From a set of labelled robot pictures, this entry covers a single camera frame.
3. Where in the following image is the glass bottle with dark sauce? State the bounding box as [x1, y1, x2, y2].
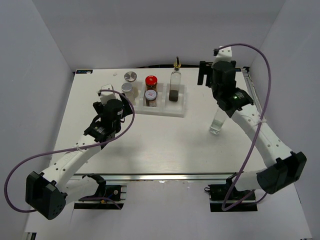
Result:
[169, 56, 182, 102]

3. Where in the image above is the white blue-label silver-lid shaker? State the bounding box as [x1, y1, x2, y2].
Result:
[121, 82, 136, 105]

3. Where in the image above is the red-cap brown sauce bottle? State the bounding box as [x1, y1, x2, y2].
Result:
[145, 75, 158, 93]

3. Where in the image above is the white-lid dark spice jar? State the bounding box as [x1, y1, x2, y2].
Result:
[144, 89, 157, 107]

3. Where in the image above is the beige powder silver-lid jar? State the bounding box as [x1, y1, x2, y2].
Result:
[124, 71, 139, 98]

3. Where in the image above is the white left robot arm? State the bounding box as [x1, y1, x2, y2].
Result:
[25, 94, 134, 220]

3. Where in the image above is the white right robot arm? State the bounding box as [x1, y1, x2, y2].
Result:
[197, 60, 307, 200]

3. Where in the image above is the clear glass oil bottle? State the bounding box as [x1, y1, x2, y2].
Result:
[209, 108, 227, 135]

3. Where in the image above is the white three-compartment plastic tray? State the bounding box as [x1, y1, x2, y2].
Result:
[133, 81, 187, 118]

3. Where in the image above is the left blue corner sticker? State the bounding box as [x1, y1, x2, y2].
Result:
[75, 69, 93, 75]

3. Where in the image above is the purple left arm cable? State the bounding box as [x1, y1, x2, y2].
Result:
[3, 89, 136, 213]

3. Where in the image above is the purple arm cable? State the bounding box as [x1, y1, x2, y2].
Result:
[3, 89, 136, 213]
[213, 42, 272, 212]

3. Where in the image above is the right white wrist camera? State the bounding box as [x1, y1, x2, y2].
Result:
[213, 46, 232, 63]

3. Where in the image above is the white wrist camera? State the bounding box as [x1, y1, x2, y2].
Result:
[213, 46, 232, 63]
[97, 84, 117, 106]

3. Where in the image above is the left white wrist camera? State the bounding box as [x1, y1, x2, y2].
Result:
[97, 84, 117, 106]

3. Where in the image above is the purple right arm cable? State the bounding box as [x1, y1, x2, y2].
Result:
[213, 42, 272, 212]

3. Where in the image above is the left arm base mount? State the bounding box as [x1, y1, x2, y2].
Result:
[74, 173, 127, 210]

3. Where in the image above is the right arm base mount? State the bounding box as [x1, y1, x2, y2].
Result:
[204, 173, 258, 213]

